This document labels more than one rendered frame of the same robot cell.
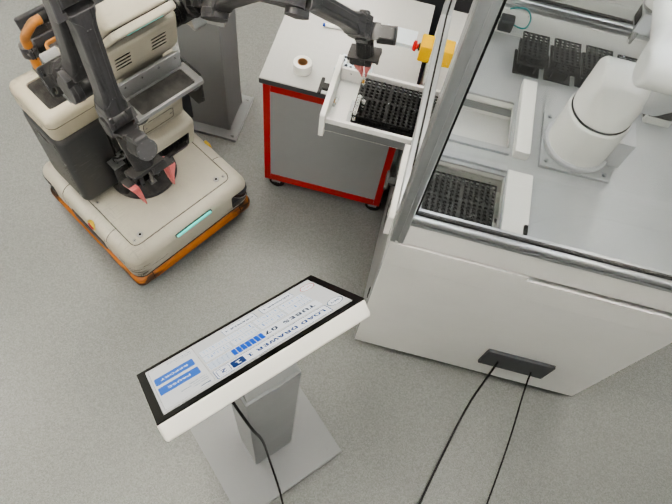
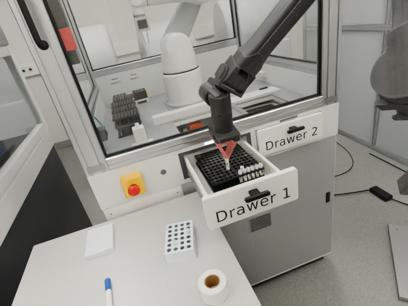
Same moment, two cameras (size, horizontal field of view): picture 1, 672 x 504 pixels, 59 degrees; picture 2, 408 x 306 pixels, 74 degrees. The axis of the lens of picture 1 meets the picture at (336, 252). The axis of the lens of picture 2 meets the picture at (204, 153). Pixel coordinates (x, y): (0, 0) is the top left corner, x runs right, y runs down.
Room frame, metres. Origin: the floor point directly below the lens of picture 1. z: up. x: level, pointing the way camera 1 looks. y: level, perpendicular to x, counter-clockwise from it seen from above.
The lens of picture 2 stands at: (1.70, 0.71, 1.37)
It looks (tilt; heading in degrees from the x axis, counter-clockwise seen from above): 27 degrees down; 255
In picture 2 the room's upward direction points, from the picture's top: 12 degrees counter-clockwise
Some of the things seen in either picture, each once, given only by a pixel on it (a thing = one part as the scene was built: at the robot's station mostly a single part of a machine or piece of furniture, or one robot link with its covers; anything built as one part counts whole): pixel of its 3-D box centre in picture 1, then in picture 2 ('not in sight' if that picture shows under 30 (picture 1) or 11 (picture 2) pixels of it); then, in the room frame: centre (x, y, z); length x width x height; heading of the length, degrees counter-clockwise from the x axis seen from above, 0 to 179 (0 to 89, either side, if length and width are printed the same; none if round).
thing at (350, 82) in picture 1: (389, 111); (226, 169); (1.41, -0.08, 0.86); 0.40 x 0.26 x 0.06; 87
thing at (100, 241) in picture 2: (400, 36); (100, 240); (1.89, -0.08, 0.77); 0.13 x 0.09 x 0.02; 87
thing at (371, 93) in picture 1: (386, 109); (227, 169); (1.41, -0.07, 0.87); 0.22 x 0.18 x 0.06; 87
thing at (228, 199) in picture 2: (331, 94); (252, 198); (1.43, 0.13, 0.87); 0.29 x 0.02 x 0.11; 177
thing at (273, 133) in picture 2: (397, 188); (290, 133); (1.09, -0.15, 0.87); 0.29 x 0.02 x 0.11; 177
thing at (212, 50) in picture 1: (210, 58); not in sight; (1.94, 0.75, 0.38); 0.30 x 0.30 x 0.76; 86
